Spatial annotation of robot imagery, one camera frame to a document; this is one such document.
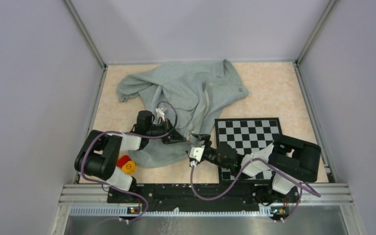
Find grey zip-up jacket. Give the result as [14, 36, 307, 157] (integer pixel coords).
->
[117, 58, 249, 168]

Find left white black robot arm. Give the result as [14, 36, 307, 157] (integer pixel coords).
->
[74, 109, 186, 202]

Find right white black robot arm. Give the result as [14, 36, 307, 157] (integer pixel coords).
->
[186, 134, 322, 202]

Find black white checkerboard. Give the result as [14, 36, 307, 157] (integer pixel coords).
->
[214, 117, 293, 184]

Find red yellow toy button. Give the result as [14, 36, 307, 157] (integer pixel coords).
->
[116, 155, 137, 174]

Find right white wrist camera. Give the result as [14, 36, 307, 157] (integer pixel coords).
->
[188, 146, 205, 168]

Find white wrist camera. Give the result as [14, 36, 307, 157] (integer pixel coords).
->
[188, 146, 205, 168]
[155, 107, 168, 122]

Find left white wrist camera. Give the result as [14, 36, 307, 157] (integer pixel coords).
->
[155, 107, 168, 122]

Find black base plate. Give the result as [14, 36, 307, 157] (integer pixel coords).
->
[107, 181, 298, 212]

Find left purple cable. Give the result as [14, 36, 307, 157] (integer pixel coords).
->
[80, 100, 178, 224]

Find aluminium frame rail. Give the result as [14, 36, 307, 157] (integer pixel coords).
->
[50, 183, 366, 235]

